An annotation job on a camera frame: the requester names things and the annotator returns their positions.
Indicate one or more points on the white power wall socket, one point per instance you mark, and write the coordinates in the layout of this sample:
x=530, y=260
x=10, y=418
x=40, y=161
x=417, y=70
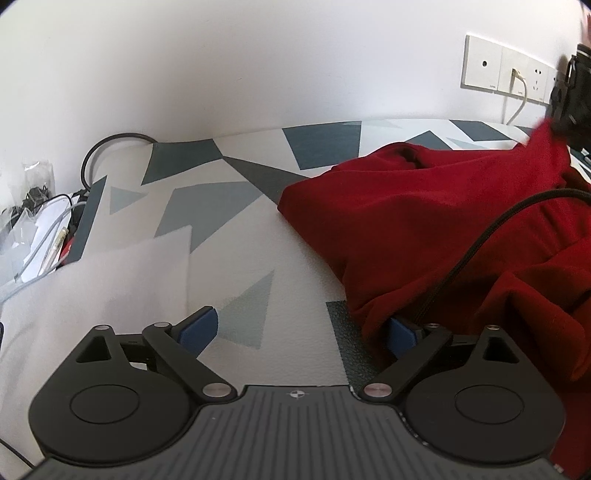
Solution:
x=540, y=83

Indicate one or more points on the geometric patterned tablecloth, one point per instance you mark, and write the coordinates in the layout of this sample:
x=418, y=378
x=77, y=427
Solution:
x=258, y=221

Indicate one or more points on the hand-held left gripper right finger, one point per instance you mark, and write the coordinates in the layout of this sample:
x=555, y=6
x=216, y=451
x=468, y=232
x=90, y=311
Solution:
x=404, y=337

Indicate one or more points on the white network wall plate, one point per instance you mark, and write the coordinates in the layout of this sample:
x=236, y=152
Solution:
x=508, y=83

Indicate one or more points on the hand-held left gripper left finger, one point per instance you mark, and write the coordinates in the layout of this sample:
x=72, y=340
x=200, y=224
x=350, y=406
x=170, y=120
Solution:
x=198, y=330

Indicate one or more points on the white coaxial wall plate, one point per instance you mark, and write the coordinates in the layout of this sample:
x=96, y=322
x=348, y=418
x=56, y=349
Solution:
x=482, y=62

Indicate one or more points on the red fleece garment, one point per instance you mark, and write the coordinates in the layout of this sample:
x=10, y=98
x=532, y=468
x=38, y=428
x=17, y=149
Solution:
x=415, y=221

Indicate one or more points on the crumpled clear plastic wrap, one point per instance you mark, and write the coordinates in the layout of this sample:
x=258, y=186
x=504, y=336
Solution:
x=34, y=175

